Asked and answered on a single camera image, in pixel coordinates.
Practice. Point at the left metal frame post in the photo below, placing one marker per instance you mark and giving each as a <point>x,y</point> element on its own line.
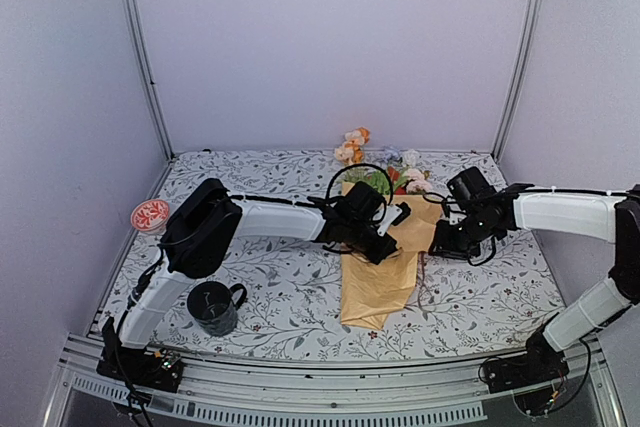
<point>149,85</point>

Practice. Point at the cream rose fake stem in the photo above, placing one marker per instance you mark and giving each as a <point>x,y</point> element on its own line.
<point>344,152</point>

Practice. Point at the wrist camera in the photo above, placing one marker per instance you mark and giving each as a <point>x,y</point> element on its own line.
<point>364,205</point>
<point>472,194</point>

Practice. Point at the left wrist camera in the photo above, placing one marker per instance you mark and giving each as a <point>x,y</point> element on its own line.
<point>364,205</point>

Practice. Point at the orange wrapping paper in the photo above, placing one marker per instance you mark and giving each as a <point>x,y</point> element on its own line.
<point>399,180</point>

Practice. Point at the blue fake flower stem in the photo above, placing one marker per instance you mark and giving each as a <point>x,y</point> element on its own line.
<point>392,156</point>

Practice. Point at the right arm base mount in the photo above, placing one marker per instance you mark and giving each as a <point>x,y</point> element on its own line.
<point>539,363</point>

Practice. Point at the metal frame post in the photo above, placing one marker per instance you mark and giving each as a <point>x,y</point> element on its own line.
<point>532,11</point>
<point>149,85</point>

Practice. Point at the floral patterned tablecloth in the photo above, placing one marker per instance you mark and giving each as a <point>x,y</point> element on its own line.
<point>293,306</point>

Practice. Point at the red white patterned bowl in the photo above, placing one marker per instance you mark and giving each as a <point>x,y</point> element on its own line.
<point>150,216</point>

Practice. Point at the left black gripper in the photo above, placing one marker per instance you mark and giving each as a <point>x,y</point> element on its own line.
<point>381,253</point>

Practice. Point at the tan raffia ribbon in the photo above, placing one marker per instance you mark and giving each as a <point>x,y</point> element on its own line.
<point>425,292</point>

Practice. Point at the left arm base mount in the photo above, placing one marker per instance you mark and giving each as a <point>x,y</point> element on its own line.
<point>160,370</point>

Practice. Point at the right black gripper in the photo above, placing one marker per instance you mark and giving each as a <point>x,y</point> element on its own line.
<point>445,248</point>

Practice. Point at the green leafy fake stem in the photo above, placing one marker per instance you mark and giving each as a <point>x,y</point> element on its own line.
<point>375,178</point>

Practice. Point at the black mug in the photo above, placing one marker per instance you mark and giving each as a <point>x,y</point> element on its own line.
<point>215,307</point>

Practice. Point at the yellow wrapping paper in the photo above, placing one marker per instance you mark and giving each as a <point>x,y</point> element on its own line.
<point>369,292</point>

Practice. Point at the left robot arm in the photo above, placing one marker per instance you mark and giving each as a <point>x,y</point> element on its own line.
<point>199,233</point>

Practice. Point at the right metal frame post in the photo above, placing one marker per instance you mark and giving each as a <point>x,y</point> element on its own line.
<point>532,11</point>

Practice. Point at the pink rose fake stem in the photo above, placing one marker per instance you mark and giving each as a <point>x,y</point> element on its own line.
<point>417,182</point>

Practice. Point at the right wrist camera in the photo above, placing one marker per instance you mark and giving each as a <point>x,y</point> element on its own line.
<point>472,194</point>

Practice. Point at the orange fake flower stem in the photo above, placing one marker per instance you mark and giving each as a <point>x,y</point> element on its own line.
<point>358,139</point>

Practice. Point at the front aluminium rail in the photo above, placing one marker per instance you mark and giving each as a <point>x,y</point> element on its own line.
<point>226,390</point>

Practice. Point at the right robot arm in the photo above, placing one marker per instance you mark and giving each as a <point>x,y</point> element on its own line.
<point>589,237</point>

